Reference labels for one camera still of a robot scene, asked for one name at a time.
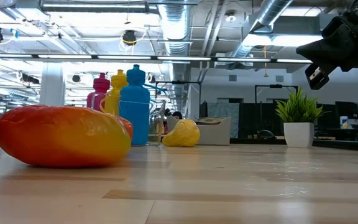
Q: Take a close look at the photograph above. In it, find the blue squeeze bottle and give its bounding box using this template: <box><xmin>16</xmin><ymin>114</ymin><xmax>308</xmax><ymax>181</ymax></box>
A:
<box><xmin>118</xmin><ymin>63</ymin><xmax>168</xmax><ymax>146</ymax></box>

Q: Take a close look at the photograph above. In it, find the yellow squeeze bottle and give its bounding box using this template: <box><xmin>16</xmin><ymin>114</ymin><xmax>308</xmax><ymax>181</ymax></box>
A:
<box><xmin>99</xmin><ymin>68</ymin><xmax>130</xmax><ymax>117</ymax></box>

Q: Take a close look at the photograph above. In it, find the pink squeeze bottle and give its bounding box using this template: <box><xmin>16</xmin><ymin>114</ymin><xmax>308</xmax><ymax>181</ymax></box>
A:
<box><xmin>86</xmin><ymin>72</ymin><xmax>112</xmax><ymax>113</ymax></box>

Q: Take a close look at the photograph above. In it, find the dark computer monitor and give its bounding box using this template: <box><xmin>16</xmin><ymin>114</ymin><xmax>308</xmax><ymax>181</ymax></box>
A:
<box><xmin>334</xmin><ymin>100</ymin><xmax>358</xmax><ymax>121</ymax></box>

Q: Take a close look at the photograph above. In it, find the white bottle with blue label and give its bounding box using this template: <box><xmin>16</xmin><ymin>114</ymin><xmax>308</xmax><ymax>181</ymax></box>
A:
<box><xmin>339</xmin><ymin>115</ymin><xmax>350</xmax><ymax>130</ymax></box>

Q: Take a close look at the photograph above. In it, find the green plant in white pot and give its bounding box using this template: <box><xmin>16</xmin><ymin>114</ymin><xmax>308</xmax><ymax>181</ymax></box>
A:
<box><xmin>275</xmin><ymin>86</ymin><xmax>324</xmax><ymax>149</ymax></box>

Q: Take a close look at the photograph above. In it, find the yellow toy fruit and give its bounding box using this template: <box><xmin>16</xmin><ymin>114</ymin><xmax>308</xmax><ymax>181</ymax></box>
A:
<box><xmin>161</xmin><ymin>118</ymin><xmax>201</xmax><ymax>148</ymax></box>

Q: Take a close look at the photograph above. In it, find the long ceiling light strip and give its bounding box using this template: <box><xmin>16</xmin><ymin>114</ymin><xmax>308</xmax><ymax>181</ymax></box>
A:
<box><xmin>0</xmin><ymin>53</ymin><xmax>313</xmax><ymax>64</ymax></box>

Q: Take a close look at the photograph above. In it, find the white pillar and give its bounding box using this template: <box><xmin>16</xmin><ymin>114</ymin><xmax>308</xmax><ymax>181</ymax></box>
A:
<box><xmin>39</xmin><ymin>63</ymin><xmax>66</xmax><ymax>108</ymax></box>

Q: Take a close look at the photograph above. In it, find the red and yellow toy mango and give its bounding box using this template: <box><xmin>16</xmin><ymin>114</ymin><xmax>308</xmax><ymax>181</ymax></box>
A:
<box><xmin>0</xmin><ymin>105</ymin><xmax>132</xmax><ymax>169</ymax></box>

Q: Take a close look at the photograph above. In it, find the silver ventilation duct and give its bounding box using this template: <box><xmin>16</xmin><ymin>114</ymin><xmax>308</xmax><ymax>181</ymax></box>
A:
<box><xmin>158</xmin><ymin>0</ymin><xmax>193</xmax><ymax>107</ymax></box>
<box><xmin>228</xmin><ymin>0</ymin><xmax>294</xmax><ymax>60</ymax></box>

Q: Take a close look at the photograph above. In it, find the black stand frame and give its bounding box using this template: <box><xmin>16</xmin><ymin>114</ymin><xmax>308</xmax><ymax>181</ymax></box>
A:
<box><xmin>254</xmin><ymin>83</ymin><xmax>299</xmax><ymax>105</ymax></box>
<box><xmin>155</xmin><ymin>80</ymin><xmax>202</xmax><ymax>119</ymax></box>

